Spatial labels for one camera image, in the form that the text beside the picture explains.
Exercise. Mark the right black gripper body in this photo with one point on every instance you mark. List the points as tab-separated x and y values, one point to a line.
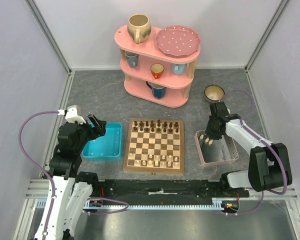
212	133

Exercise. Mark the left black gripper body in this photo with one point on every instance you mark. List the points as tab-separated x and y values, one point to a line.
92	133

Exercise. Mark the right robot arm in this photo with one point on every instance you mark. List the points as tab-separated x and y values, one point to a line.
269	165

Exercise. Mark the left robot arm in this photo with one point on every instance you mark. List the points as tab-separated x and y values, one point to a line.
69	189

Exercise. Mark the wooden chess board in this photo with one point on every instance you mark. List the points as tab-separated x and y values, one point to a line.
157	137

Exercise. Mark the blue plastic bin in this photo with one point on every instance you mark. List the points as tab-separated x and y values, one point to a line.
105	148

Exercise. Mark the pink clear plastic tray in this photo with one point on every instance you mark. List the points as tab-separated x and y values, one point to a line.
222	151

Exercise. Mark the brown ceramic bowl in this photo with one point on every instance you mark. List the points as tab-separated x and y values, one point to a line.
214	93

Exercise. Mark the dark blue mug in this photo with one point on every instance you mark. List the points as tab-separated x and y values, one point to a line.
158	91

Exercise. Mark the light blue mug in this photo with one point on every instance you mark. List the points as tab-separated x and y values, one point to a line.
178	69

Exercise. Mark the pink three-tier shelf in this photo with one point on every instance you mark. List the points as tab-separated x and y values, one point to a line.
178	86

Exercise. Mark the grey-blue mug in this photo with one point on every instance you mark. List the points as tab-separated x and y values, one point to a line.
132	59

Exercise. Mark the orange cup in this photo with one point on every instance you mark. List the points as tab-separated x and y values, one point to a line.
157	70

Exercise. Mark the pink polka dot plate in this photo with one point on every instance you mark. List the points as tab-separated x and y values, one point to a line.
177	41

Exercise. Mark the beige ceramic mug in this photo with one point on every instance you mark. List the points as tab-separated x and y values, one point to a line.
139	28

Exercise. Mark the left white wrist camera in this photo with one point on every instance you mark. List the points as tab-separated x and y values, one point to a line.
72	115

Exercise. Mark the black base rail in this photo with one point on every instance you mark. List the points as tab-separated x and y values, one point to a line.
165	192

